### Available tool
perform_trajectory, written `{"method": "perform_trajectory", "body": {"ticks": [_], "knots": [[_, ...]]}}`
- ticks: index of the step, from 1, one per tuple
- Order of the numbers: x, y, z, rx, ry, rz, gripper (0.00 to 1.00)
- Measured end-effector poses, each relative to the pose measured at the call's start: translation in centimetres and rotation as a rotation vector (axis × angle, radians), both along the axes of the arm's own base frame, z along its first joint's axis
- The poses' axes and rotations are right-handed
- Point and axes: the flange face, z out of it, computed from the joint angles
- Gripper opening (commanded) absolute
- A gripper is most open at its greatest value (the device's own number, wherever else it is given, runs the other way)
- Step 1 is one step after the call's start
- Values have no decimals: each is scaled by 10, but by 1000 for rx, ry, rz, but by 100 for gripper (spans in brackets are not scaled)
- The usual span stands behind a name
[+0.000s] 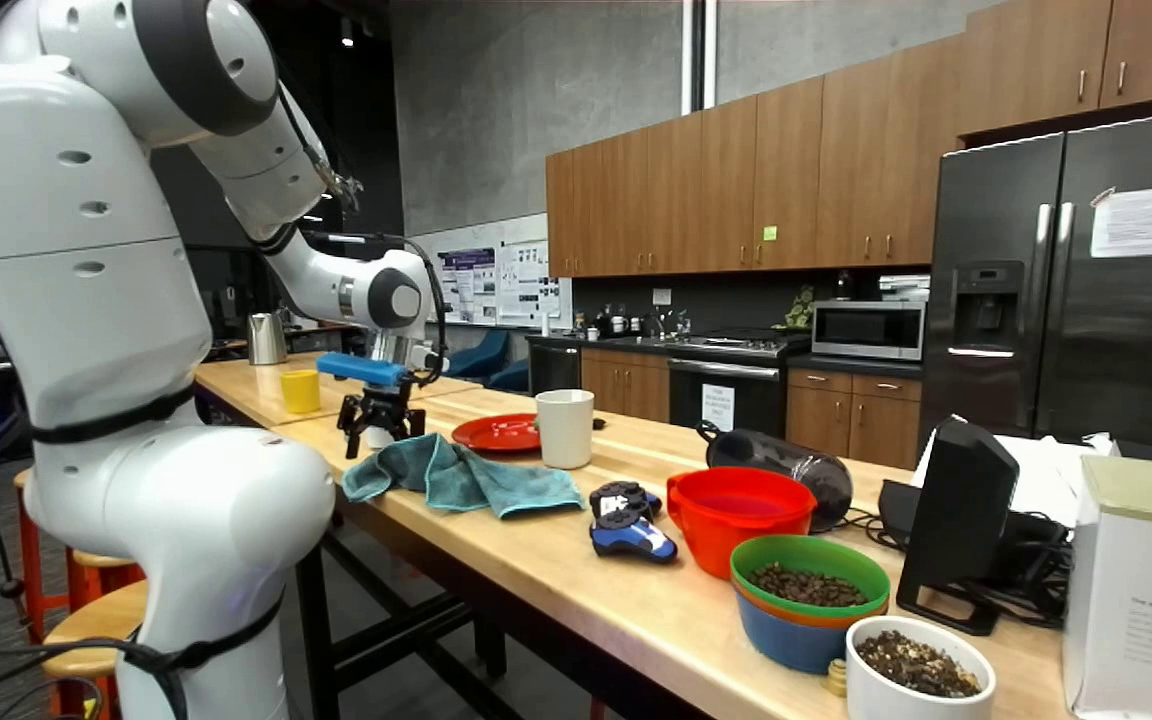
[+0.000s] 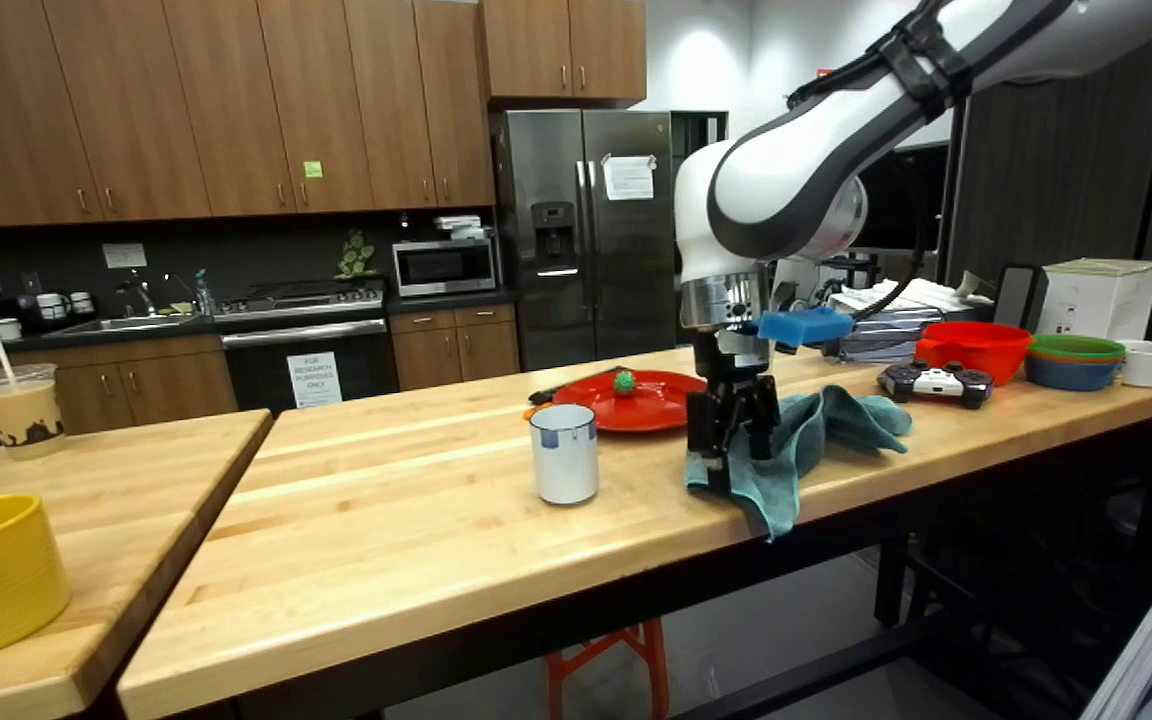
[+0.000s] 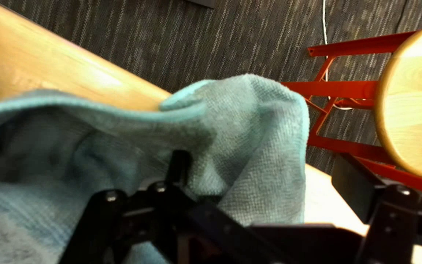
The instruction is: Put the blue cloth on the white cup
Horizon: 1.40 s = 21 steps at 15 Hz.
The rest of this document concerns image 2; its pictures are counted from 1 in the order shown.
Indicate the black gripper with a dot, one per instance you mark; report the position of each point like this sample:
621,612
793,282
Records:
733,358

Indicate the blue microfiber cloth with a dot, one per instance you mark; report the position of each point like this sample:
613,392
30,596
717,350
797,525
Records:
770,503

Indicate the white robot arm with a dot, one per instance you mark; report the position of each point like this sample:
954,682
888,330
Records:
803,174

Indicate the white cup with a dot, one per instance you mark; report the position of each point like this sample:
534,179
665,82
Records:
564,460

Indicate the drink cup with straw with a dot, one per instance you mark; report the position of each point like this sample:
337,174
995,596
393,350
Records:
16,407

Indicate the red plate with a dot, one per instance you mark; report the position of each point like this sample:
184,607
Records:
650,407

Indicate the game controller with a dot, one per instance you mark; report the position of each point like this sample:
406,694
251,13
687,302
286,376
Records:
938,387

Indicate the stainless steel refrigerator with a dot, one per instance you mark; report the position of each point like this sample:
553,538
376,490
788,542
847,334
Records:
588,264

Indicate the white paper on refrigerator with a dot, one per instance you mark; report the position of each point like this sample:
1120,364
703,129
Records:
631,179

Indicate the black monitor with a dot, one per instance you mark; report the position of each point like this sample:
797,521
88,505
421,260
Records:
903,202

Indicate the brown lower cabinets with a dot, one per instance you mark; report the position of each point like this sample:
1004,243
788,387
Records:
457,345

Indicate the brown cabinets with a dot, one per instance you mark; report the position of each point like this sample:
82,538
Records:
457,345
202,92

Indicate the silver microwave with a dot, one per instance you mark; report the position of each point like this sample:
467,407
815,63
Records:
442,264

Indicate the blue bowl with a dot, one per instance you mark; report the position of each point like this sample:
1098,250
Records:
1074,372

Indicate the green bowl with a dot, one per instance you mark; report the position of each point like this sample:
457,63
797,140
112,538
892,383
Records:
1078,345

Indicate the white box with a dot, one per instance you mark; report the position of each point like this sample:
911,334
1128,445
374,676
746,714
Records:
1098,297

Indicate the small green plant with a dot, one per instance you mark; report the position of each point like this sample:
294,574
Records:
357,258

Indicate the white paper on oven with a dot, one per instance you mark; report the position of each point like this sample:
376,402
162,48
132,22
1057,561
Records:
313,376

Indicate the white bowl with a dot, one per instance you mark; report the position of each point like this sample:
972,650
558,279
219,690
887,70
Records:
1151,364

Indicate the black oven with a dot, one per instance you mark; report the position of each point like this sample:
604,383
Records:
258,364

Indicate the green sticker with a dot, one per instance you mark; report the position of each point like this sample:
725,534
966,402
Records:
313,171

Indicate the sink faucet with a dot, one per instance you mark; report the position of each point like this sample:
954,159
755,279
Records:
136,292

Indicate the brown upper cabinets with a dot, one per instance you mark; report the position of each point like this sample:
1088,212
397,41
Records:
202,92

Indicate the blue wrist camera box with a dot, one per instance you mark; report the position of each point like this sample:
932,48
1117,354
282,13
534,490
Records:
806,330

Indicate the white wall plate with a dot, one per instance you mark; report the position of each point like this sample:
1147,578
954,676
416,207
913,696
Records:
126,258

